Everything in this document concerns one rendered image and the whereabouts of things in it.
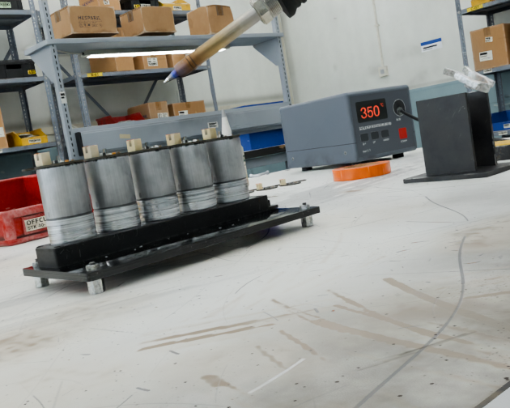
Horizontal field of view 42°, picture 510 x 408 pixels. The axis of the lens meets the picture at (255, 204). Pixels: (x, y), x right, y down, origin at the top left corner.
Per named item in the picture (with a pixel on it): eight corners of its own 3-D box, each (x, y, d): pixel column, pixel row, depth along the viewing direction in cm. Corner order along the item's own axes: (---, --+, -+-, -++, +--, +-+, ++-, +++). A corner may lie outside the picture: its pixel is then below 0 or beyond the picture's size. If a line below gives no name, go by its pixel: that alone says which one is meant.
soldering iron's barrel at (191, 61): (184, 82, 34) (283, 9, 34) (166, 58, 34) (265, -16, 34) (188, 86, 36) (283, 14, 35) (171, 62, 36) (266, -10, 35)
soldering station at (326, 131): (420, 154, 90) (410, 83, 89) (357, 167, 84) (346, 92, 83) (347, 160, 103) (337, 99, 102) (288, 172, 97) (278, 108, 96)
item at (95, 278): (245, 225, 45) (242, 209, 45) (323, 223, 40) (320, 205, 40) (25, 288, 35) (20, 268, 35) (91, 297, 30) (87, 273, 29)
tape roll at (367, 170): (357, 180, 65) (355, 168, 65) (322, 182, 70) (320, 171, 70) (402, 170, 68) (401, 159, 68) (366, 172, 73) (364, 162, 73)
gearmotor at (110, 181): (152, 239, 37) (135, 148, 36) (115, 249, 35) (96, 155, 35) (129, 240, 39) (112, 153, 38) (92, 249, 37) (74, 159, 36)
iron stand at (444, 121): (463, 223, 52) (519, 112, 47) (380, 168, 56) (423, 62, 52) (499, 208, 56) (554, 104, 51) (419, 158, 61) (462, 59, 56)
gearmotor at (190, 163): (227, 218, 40) (213, 136, 40) (197, 227, 39) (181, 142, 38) (203, 219, 42) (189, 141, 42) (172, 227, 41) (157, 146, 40)
